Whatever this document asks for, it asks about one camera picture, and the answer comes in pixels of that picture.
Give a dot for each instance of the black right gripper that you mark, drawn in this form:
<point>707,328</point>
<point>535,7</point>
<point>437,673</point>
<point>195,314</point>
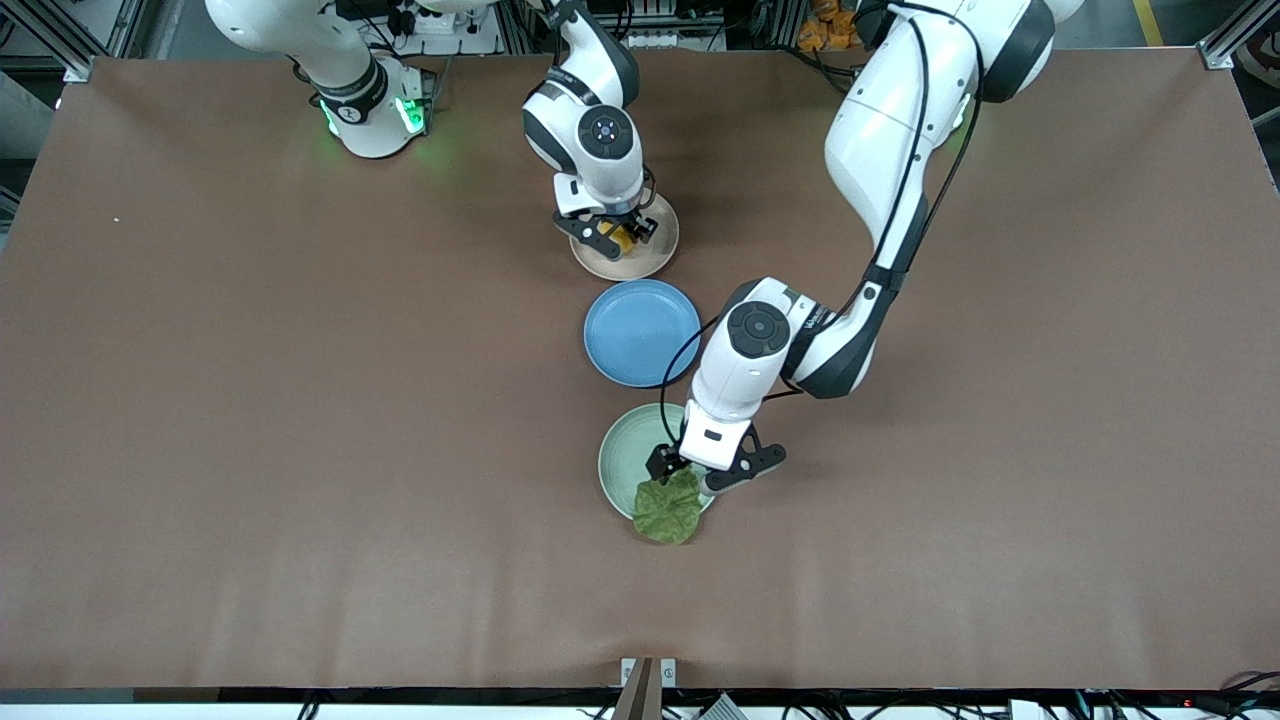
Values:
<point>637,227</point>

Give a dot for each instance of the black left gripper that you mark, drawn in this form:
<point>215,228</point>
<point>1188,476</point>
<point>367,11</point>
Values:
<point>664,461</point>

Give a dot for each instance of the yellow lemon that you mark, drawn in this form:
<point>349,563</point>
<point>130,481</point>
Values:
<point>622,240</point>

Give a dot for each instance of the green lettuce leaf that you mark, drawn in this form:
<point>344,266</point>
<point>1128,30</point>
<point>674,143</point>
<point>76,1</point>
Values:
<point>665,515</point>

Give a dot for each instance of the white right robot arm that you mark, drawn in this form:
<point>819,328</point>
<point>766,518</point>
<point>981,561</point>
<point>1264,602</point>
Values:
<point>600,170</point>

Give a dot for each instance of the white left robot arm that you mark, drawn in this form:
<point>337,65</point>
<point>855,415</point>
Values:
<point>880,130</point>

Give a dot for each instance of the beige round plate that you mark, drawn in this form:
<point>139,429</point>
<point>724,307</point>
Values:
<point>652,255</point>

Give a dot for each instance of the pale green round plate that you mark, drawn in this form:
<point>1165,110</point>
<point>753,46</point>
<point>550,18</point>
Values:
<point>622,450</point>

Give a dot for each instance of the blue round plate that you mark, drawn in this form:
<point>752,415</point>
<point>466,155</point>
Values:
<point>635,335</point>

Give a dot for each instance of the pile of orange items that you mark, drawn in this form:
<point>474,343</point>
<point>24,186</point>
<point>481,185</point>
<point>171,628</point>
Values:
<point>830,25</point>

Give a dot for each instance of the white power strip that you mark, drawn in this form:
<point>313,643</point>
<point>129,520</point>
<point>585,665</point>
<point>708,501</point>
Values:
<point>440,22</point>

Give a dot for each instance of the metal table edge bracket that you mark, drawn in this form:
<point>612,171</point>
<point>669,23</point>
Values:
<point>668,672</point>

